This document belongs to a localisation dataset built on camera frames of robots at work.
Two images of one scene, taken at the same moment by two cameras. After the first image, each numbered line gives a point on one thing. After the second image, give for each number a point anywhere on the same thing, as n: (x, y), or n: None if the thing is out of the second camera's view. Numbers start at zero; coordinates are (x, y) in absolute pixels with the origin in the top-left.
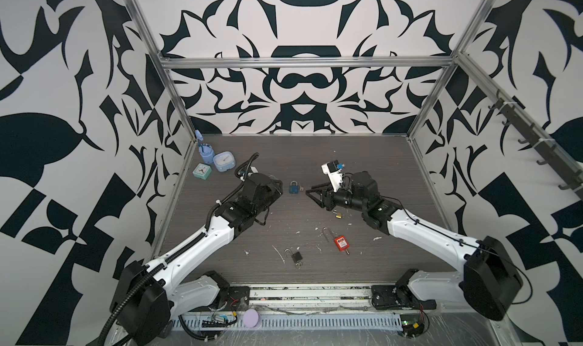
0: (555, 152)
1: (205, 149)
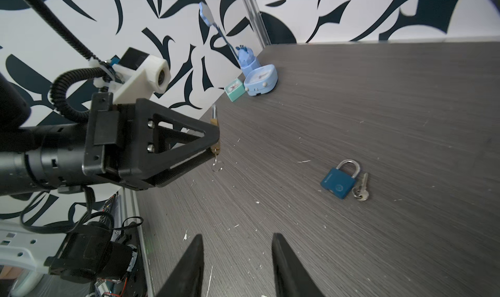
0: None
1: (245, 55)
